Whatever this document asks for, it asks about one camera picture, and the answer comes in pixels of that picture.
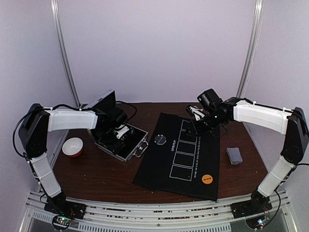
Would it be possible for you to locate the black poker table mat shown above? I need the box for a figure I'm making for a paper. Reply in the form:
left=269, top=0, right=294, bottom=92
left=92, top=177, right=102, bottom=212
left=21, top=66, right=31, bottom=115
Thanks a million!
left=133, top=113, right=220, bottom=201

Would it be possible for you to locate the clear round dealer button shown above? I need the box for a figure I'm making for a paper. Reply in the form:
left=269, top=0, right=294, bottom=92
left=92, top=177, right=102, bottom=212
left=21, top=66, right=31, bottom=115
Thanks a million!
left=154, top=134, right=167, bottom=145

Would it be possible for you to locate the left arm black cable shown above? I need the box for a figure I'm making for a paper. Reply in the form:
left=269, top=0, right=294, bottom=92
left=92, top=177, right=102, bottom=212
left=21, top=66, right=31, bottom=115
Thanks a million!
left=115, top=101, right=138, bottom=121

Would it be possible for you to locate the grey playing card deck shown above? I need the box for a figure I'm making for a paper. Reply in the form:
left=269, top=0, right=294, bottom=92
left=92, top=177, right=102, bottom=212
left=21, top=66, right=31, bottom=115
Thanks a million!
left=226, top=147, right=243, bottom=165

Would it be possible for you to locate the orange big blind button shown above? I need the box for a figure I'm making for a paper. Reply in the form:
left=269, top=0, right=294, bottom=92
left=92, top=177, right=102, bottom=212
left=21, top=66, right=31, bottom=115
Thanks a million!
left=202, top=174, right=213, bottom=185

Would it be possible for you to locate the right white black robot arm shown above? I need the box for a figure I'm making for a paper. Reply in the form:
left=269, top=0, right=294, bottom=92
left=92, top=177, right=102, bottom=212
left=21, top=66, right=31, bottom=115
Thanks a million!
left=186, top=88, right=309, bottom=214

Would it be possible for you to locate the aluminium poker chip case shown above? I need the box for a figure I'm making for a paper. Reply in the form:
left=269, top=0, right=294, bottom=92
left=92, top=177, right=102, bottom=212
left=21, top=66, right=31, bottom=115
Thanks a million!
left=85, top=89, right=149, bottom=162

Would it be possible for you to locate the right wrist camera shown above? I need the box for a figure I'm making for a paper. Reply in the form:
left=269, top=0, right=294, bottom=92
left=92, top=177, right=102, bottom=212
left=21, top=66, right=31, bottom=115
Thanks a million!
left=186, top=105, right=205, bottom=121

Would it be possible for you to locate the right aluminium corner post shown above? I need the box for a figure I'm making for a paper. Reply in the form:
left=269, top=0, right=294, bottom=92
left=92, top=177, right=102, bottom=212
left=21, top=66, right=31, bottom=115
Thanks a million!
left=236, top=0, right=264, bottom=98

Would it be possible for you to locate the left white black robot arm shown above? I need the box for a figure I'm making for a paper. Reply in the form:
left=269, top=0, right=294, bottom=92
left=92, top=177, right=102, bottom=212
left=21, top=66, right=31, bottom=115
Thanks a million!
left=13, top=103, right=128, bottom=215

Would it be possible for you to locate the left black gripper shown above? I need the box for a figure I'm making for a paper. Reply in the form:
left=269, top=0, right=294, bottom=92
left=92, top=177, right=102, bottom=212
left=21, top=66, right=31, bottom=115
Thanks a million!
left=99, top=127, right=125, bottom=155

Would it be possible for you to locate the orange white bowl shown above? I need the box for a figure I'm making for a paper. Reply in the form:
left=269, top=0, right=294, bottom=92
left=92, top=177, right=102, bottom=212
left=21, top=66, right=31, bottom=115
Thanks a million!
left=62, top=137, right=84, bottom=158

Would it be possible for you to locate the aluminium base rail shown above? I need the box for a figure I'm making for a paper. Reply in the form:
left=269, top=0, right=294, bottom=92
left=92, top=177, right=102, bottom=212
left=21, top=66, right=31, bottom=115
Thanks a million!
left=20, top=189, right=296, bottom=232

